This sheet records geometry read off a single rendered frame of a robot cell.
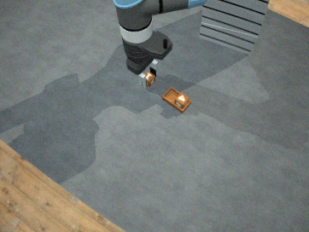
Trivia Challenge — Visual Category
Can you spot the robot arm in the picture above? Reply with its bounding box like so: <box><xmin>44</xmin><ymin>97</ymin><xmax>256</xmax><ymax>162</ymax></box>
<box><xmin>114</xmin><ymin>0</ymin><xmax>207</xmax><ymax>32</ymax></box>

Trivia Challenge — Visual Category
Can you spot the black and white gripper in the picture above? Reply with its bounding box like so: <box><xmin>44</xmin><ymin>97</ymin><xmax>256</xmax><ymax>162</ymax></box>
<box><xmin>120</xmin><ymin>21</ymin><xmax>172</xmax><ymax>89</ymax></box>

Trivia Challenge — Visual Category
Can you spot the orange open tray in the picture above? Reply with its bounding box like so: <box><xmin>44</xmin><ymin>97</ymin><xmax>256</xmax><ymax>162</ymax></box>
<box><xmin>162</xmin><ymin>87</ymin><xmax>191</xmax><ymax>113</ymax></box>

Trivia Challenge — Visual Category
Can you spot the orange cube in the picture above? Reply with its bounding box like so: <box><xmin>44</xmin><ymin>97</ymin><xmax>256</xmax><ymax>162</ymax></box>
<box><xmin>174</xmin><ymin>92</ymin><xmax>189</xmax><ymax>109</ymax></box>
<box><xmin>145</xmin><ymin>71</ymin><xmax>155</xmax><ymax>87</ymax></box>

